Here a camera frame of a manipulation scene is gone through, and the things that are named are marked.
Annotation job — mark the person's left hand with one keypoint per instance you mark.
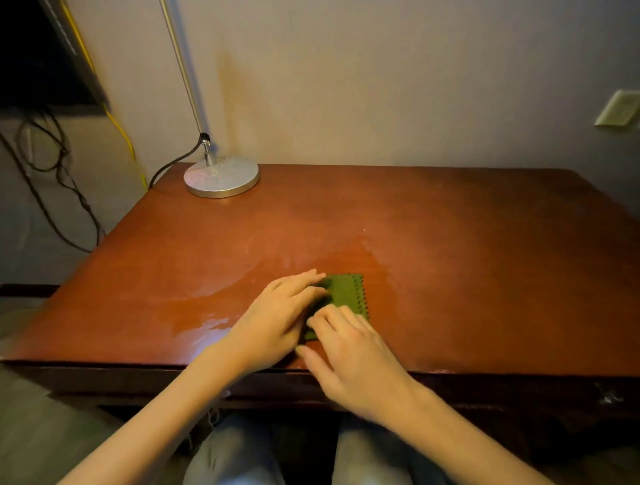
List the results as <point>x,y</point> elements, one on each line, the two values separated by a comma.
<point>270,325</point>

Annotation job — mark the person's right hand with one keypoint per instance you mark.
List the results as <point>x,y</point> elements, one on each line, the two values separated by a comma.
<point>360,365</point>

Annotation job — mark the green cleaning cloth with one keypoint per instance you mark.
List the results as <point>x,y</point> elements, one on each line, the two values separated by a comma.
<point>347,295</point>

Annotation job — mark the person's left forearm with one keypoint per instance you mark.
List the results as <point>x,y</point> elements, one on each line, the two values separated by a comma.
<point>150,429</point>

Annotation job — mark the white trousers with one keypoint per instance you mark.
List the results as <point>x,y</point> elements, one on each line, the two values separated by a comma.
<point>240,449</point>

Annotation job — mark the brown wooden table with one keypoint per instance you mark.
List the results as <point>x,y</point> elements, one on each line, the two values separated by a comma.
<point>450,260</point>

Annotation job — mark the grey shade metal lamp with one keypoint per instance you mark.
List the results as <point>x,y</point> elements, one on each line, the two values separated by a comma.
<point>220,175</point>

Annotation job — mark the black television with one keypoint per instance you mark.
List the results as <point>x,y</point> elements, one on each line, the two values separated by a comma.
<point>40,55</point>

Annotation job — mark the beige wall switch plate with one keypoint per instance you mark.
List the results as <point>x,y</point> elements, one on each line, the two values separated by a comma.
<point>619,107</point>

